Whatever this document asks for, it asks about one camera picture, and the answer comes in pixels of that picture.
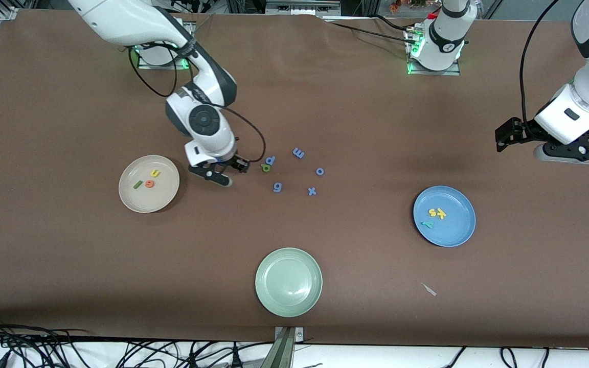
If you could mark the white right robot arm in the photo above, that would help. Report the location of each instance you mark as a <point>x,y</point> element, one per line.
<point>131,23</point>

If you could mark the grey metal frame device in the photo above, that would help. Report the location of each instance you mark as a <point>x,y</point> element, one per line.
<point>302,7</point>

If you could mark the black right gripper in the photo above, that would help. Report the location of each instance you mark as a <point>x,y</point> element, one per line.
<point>232,162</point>

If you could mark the blue plate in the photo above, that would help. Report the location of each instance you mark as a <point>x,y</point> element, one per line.
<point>453,232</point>

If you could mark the grey metal pole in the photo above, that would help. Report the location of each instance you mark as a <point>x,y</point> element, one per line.
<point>280,352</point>

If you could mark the small white paper scrap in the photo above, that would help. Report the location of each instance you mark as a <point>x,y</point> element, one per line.
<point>429,289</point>

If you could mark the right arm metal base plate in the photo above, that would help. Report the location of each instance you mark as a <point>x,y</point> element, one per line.
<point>146,66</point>

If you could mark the beige brown plate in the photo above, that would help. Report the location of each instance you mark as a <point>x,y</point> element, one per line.
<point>156,199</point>

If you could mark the blue letter m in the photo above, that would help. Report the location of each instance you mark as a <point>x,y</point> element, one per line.
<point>298,153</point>

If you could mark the silver clamp plate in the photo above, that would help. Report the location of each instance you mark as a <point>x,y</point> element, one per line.
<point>299,335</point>

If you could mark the brown table mat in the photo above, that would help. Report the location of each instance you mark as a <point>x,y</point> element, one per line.
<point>69,255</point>

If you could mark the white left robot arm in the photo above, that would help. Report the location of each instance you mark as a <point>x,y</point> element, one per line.
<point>445,41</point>

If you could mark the yellow letter k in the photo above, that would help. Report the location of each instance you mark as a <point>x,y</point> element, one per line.
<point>441,213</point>

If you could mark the green plate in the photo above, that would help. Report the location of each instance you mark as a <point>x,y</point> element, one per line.
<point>288,282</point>

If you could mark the blue letter g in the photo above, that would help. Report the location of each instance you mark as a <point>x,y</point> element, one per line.
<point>277,187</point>

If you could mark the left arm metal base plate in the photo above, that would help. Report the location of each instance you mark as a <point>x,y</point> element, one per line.
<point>455,71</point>

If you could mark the orange background object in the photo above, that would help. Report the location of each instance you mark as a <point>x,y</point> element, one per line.
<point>395,6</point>

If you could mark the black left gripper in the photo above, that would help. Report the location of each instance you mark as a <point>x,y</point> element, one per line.
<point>528,128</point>

